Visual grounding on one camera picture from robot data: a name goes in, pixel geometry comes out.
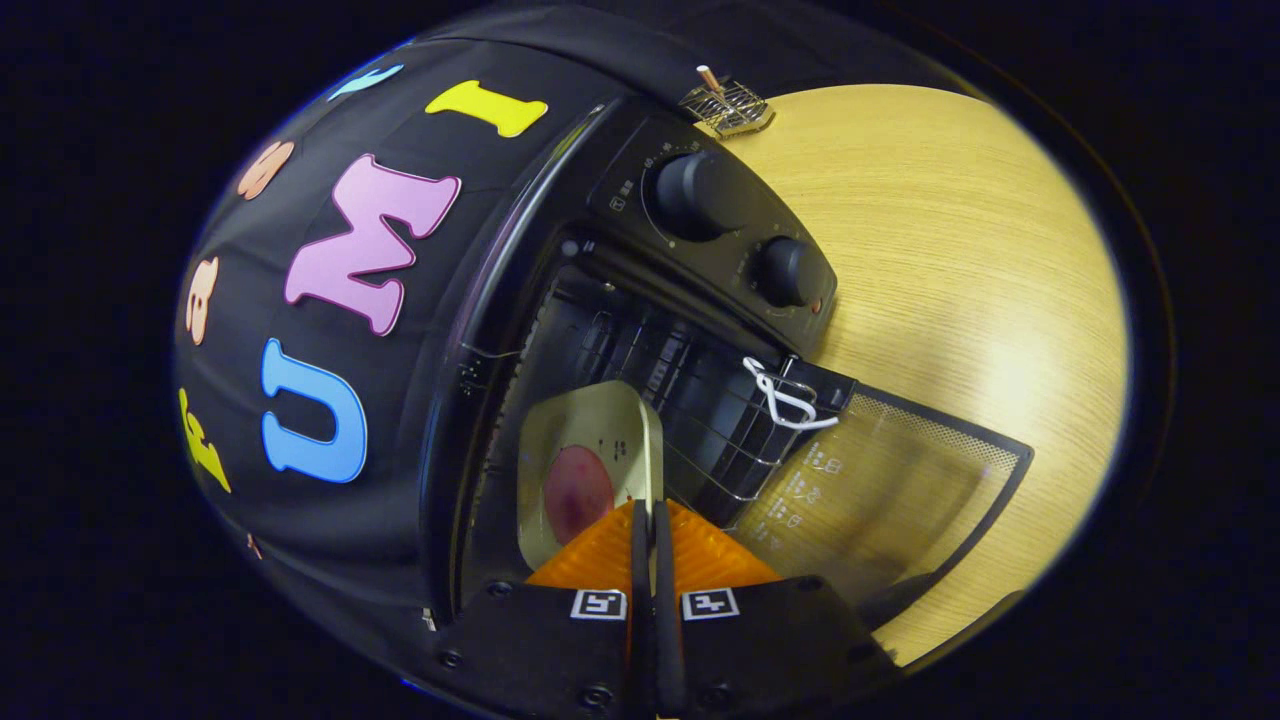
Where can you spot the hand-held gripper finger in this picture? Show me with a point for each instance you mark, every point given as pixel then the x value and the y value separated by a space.
pixel 640 560
pixel 664 560

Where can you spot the pink round food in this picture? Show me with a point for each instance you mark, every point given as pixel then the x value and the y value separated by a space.
pixel 575 495

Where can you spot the cream square plate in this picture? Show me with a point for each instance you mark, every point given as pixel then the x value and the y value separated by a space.
pixel 600 420

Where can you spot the black toaster oven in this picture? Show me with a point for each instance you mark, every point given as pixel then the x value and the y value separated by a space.
pixel 720 270

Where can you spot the small stick in basket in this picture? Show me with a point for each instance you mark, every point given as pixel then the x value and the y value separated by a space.
pixel 706 80

